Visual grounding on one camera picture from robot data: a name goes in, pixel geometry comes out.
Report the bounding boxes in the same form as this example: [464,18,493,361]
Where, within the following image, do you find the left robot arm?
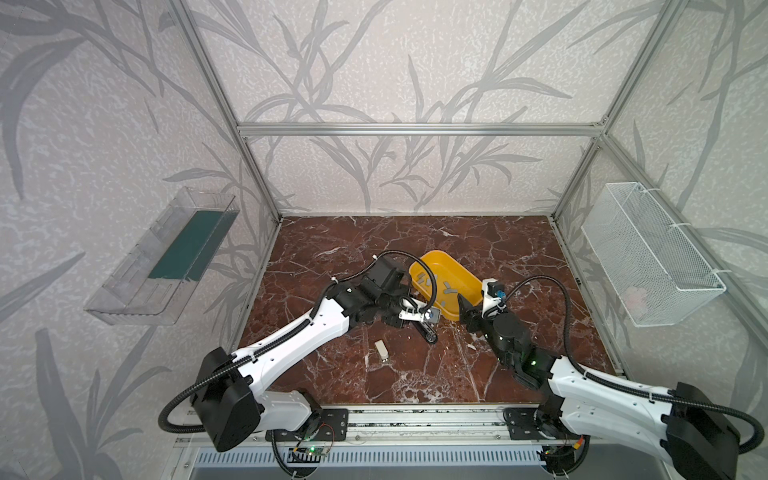
[157,250,438,452]

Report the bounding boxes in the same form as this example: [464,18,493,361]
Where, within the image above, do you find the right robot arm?
[458,296,765,479]

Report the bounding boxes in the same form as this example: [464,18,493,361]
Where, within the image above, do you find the staple strips in tray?
[416,272,457,298]

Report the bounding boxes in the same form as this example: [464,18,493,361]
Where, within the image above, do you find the yellow plastic tray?
[421,250,482,322]

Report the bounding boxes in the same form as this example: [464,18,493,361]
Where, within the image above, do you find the green circuit board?
[288,444,332,463]

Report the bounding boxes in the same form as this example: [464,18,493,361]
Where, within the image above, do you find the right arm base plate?
[502,406,552,441]

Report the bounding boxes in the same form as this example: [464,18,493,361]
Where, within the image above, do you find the aluminium front rail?
[173,403,679,448]

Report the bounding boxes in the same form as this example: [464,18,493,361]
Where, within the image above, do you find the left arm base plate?
[297,408,349,442]

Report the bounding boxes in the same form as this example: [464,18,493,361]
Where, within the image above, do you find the white wire basket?
[582,182,727,328]

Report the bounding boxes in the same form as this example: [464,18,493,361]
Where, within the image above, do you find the clear plastic wall shelf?
[84,187,240,326]

